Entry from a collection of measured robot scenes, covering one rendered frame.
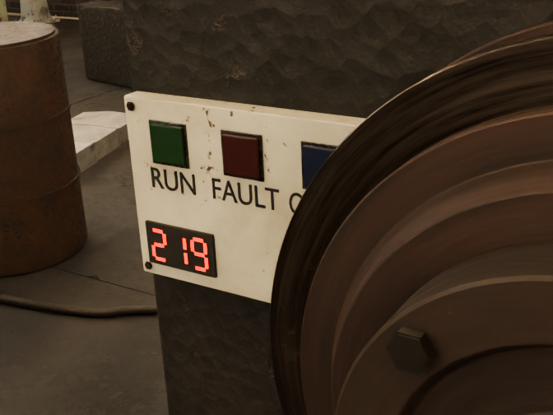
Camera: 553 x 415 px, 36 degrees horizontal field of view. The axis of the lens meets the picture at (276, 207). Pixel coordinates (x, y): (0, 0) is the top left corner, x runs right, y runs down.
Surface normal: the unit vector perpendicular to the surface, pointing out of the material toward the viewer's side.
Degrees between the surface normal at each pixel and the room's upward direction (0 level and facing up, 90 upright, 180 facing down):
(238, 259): 90
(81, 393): 0
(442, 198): 43
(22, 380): 0
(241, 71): 90
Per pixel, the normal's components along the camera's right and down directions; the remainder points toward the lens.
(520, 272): -0.29, -0.93
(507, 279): -0.58, -0.42
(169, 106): -0.52, 0.34
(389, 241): -0.84, -0.50
